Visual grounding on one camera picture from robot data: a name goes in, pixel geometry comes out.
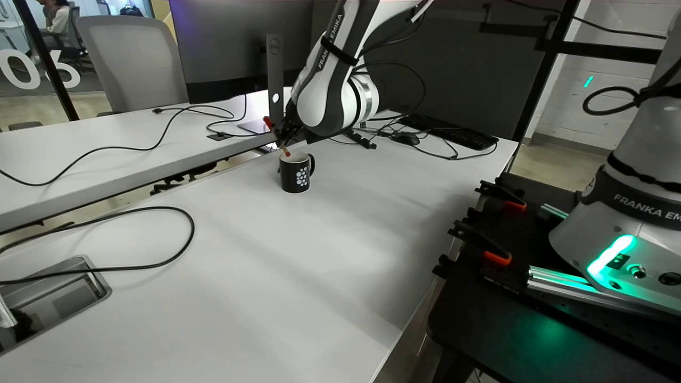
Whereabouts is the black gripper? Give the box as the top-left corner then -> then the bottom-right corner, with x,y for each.
268,112 -> 322,156

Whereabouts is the black mug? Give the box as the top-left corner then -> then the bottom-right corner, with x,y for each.
277,150 -> 318,193

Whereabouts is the black monitor stand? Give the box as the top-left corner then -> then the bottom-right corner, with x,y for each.
237,31 -> 318,137

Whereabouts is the dark monitor screen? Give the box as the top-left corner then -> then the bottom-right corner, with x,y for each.
169,0 -> 316,103

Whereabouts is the grey office chair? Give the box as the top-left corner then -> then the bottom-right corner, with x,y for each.
72,15 -> 193,114

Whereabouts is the black flat device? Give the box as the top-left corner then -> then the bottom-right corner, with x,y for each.
414,117 -> 501,152

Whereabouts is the white adjacent desk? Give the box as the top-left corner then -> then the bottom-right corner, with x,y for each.
0,85 -> 332,236

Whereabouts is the seated person in background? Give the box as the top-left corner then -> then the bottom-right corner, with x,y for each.
36,0 -> 74,51

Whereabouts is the white number decal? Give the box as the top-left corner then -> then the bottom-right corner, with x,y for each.
0,47 -> 86,93

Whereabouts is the table power outlet box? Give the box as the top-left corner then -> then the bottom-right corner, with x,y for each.
0,254 -> 115,357

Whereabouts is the black mounting breadboard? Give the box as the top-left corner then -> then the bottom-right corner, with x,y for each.
427,172 -> 681,383

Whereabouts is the black looped table cable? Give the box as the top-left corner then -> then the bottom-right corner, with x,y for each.
0,204 -> 199,286

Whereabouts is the thin black desk cable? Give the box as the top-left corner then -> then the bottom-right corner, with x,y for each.
0,92 -> 252,190

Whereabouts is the orange handled clamp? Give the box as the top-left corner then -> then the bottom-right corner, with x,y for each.
473,179 -> 532,216
447,216 -> 516,273

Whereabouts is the black slanted post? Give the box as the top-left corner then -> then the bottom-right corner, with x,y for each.
11,0 -> 82,123

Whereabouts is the black metal frame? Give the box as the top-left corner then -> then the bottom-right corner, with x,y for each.
479,0 -> 666,145

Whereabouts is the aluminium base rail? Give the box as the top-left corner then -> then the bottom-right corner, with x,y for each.
527,261 -> 681,319

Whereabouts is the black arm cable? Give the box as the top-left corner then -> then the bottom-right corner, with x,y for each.
582,82 -> 643,117

